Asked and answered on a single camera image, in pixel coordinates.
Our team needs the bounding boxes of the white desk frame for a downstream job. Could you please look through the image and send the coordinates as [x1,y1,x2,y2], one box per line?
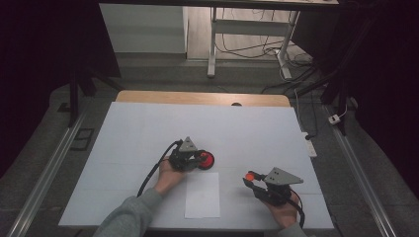
[207,7,301,81]

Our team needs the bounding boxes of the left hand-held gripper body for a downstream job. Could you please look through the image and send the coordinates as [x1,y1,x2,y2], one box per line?
[168,135,201,173]

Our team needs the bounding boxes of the wooden table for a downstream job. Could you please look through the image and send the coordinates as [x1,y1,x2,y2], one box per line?
[115,90,292,109]

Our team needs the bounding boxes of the black metal stand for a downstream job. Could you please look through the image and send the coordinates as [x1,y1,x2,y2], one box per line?
[293,13,377,136]

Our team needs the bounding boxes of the black tripod stand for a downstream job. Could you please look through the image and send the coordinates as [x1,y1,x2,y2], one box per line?
[67,63,126,128]

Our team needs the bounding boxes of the person's right hand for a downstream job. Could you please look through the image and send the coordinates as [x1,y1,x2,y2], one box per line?
[263,192,301,230]

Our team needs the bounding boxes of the white paper sheet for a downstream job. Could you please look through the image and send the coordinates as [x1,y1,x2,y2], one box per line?
[184,171,221,219]

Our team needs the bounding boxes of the black floor plate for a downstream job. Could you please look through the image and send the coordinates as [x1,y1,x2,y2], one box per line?
[69,127,95,152]

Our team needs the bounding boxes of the white table cover board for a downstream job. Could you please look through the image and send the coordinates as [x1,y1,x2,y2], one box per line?
[58,101,335,231]

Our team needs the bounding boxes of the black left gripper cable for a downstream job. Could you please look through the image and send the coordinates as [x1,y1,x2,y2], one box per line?
[136,139,184,198]

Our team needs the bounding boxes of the aluminium floor rail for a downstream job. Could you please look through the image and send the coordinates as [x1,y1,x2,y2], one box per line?
[323,104,400,237]
[6,107,87,237]

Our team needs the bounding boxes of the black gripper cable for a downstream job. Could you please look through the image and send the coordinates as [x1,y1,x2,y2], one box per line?
[289,189,306,229]
[136,139,184,198]

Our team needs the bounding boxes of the white power strip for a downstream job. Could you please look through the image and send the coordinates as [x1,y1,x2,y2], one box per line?
[300,131,318,159]

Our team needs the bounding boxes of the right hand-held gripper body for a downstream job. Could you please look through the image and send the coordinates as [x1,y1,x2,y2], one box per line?
[260,166,304,207]

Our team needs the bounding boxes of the person's left hand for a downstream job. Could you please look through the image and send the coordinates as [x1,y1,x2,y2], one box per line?
[153,157,188,198]

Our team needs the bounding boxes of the red ink pad black case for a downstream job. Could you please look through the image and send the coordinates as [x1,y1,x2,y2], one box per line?
[197,150,215,171]

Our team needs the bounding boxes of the black floor cables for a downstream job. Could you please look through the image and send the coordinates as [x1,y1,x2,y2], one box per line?
[215,8,319,95]

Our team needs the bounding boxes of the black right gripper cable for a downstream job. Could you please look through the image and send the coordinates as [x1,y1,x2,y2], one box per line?
[289,189,306,229]

